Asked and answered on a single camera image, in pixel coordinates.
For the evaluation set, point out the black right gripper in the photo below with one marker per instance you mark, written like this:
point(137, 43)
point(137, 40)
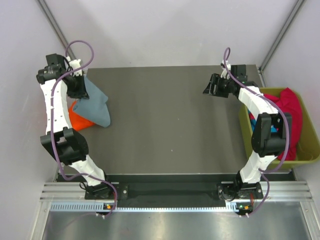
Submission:
point(216, 79)

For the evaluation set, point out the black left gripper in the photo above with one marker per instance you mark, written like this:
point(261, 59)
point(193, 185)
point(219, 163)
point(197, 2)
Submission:
point(81, 93)

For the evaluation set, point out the light blue t shirt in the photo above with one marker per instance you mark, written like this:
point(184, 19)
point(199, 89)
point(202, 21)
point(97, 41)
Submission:
point(95, 108)

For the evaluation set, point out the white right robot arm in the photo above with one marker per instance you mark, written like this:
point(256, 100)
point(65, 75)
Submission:
point(266, 146)

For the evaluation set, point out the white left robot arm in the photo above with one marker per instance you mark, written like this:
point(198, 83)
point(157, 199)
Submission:
point(66, 145)

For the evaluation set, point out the folded orange t shirt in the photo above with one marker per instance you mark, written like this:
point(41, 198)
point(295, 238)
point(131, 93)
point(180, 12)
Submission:
point(78, 122)

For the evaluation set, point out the bright blue t shirt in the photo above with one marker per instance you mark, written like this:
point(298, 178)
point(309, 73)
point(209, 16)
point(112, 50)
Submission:
point(253, 124)

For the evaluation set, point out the olive green plastic bin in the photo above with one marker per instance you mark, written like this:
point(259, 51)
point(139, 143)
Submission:
point(304, 147)

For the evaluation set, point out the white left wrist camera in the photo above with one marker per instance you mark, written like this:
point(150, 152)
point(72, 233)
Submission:
point(76, 64)

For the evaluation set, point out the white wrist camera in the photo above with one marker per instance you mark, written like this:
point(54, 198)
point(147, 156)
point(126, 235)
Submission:
point(76, 64)
point(226, 67)

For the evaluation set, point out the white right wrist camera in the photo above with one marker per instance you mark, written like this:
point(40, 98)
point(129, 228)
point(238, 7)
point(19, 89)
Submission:
point(226, 67)

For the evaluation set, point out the slotted grey cable duct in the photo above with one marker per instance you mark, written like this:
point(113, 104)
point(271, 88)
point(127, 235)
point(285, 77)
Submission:
point(103, 207)

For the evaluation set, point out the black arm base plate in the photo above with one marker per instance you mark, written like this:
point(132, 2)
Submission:
point(201, 189)

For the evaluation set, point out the aluminium frame rail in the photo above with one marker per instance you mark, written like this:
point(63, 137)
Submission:
point(280, 191)

